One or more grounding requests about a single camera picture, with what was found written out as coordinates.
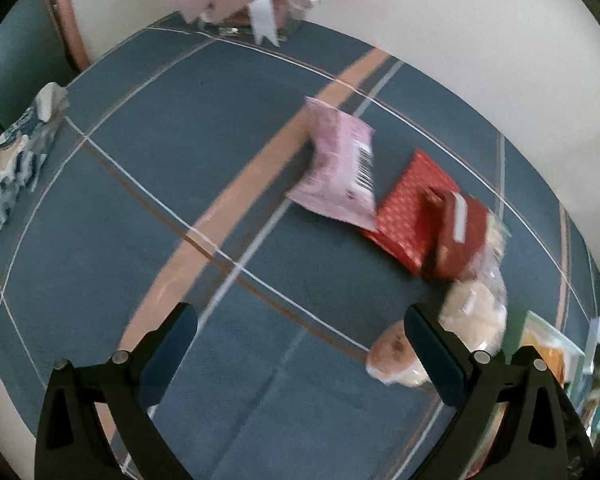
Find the red patterned snack packet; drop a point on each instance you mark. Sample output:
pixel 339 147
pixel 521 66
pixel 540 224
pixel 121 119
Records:
pixel 405 210

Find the dark teal panel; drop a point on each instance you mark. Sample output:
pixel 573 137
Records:
pixel 15 60

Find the dark red small box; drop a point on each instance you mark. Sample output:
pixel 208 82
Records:
pixel 467 245

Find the clear glass vase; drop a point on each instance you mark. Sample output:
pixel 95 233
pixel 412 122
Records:
pixel 290 20

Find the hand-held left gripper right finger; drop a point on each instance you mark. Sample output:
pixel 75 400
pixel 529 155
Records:
pixel 432 355

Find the pink snack packet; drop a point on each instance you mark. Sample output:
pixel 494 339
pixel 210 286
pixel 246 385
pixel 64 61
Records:
pixel 335 170

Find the pink round pastry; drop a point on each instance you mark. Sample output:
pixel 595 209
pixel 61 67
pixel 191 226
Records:
pixel 392 355

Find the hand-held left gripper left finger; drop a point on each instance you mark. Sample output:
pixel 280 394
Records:
pixel 167 355

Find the blue white tissue packet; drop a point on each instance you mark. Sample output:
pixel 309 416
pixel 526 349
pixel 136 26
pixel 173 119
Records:
pixel 17 155

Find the clear-wrapped white bun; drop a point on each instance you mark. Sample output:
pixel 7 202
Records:
pixel 475 310

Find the clear packet of yellow cakes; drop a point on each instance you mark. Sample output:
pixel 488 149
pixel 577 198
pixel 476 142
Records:
pixel 555 360

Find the white power strip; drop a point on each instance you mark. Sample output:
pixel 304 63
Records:
pixel 595 335

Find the blue plaid bedsheet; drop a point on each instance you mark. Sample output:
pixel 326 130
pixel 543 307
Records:
pixel 180 160

